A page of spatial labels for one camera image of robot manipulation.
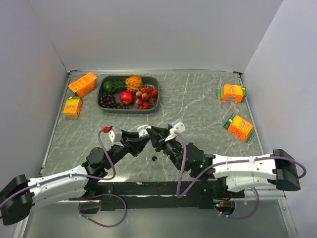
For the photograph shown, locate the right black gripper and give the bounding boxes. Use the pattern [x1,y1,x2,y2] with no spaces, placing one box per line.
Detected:
[147,125,185,173]

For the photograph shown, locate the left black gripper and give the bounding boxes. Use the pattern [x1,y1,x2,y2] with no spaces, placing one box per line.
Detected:
[104,129,151,170]

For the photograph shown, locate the white earbud charging case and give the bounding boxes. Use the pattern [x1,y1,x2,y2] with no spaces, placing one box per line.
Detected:
[137,124,151,138]

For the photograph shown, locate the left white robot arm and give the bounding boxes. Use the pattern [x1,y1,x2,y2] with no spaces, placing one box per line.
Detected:
[0,126,150,226]

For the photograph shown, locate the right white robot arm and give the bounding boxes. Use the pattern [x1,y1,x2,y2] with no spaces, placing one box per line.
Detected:
[145,123,301,198]

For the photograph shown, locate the red lychee cluster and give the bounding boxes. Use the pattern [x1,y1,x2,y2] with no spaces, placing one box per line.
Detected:
[135,86,159,110]

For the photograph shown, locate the red apple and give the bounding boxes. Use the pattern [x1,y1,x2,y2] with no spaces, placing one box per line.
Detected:
[119,91,134,106]

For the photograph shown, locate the dark purple grape bunch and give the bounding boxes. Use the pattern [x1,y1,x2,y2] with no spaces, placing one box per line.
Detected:
[99,92,128,110]

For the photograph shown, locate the orange spiky fruit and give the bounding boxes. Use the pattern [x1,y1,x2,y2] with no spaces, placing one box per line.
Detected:
[124,75,144,93]

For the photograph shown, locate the green lime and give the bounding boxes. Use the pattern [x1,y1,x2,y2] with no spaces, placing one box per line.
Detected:
[103,81,114,93]

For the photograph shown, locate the orange sponge pack left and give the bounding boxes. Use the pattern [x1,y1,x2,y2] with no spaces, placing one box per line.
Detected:
[63,96,83,119]

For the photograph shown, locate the orange carton back left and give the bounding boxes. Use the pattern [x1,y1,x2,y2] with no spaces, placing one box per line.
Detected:
[68,72,97,97]

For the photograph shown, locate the orange box front right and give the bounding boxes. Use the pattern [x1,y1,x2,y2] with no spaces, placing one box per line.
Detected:
[223,114,254,144]

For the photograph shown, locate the orange box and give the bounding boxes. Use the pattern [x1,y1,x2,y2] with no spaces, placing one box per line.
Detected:
[223,114,254,144]
[216,84,246,103]

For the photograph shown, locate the orange box back right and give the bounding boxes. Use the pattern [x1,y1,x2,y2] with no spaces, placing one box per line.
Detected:
[216,84,246,103]

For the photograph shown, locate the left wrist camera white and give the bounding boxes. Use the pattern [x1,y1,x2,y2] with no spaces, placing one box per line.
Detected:
[103,126,122,143]

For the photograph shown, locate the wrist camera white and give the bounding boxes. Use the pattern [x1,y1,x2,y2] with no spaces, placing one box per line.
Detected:
[103,126,122,143]
[165,119,186,141]

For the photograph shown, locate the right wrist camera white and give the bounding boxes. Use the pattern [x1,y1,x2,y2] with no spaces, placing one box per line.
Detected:
[165,119,186,141]

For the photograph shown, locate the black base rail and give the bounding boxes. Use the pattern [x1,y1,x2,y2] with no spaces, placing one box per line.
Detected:
[71,179,245,211]

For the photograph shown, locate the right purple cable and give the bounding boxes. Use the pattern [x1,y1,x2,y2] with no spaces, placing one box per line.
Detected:
[174,131,307,199]

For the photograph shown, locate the purple cable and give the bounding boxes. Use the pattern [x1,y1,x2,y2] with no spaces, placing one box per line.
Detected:
[174,131,307,199]
[0,128,116,209]

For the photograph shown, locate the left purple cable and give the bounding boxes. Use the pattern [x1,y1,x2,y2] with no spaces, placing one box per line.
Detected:
[0,128,116,209]

